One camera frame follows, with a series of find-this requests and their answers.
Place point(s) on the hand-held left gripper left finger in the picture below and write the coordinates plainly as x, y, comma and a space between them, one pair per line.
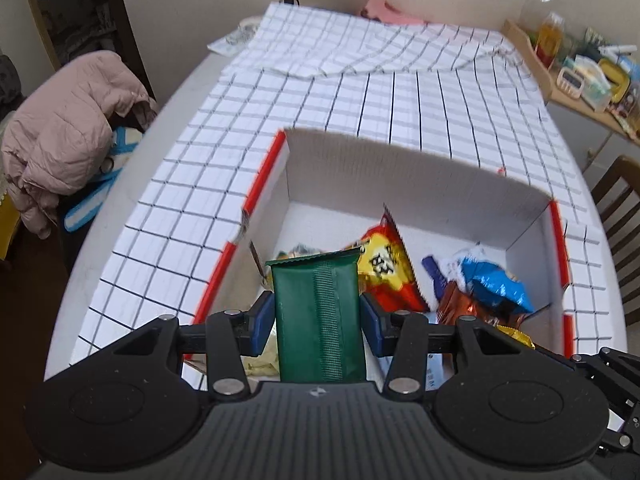
264, 322

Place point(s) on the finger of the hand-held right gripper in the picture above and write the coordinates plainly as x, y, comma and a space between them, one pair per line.
624, 441
612, 367

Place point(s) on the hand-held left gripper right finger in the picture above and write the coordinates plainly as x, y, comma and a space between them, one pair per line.
371, 325

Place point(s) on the cream yellow snack packet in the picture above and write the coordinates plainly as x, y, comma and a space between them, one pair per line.
262, 364

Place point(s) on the green snack packet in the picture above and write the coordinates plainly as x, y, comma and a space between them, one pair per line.
320, 320

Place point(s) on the white blue snack packet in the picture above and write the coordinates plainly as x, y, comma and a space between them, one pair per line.
440, 372

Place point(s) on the white cardboard box red trim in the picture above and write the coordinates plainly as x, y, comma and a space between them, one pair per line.
400, 185

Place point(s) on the red yellow snack packet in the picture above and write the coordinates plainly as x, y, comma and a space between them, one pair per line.
390, 272

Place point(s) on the dark blue snack packet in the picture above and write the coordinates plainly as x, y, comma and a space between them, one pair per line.
435, 275

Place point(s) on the orange copper snack packet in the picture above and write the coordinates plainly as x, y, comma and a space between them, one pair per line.
465, 307

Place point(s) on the gold snack packet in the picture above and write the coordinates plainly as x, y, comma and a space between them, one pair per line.
515, 336

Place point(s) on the blue crinkled snack packet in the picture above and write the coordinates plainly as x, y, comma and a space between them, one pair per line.
492, 280

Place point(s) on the brown wooden chair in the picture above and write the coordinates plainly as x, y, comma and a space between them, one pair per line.
620, 220

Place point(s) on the blue white striped bag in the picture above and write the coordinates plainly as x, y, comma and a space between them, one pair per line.
95, 195

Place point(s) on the white checked tablecloth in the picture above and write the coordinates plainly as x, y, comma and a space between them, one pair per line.
350, 95

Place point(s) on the light wooden shelf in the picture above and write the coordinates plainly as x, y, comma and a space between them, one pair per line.
575, 105

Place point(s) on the yellow bag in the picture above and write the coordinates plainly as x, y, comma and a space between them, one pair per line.
9, 230

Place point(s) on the pink padded jacket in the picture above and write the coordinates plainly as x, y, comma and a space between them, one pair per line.
65, 130

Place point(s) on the pale green tissue pack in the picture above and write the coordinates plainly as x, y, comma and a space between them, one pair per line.
592, 85

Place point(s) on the printed paper sheets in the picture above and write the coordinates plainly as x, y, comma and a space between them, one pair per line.
235, 37

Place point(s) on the yellow container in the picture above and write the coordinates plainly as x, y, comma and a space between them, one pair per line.
616, 80

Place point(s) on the white kitchen timer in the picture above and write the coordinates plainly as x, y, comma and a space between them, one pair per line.
570, 81

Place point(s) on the pink flat object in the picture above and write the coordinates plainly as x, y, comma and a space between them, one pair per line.
387, 10

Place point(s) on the bottle with orange liquid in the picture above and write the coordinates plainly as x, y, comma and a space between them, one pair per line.
550, 40

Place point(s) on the grey backpack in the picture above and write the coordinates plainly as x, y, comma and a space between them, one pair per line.
10, 85

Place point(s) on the clear glass jar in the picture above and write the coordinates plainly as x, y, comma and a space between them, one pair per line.
535, 7

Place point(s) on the dark wooden bookshelf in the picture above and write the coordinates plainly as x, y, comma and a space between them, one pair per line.
85, 10

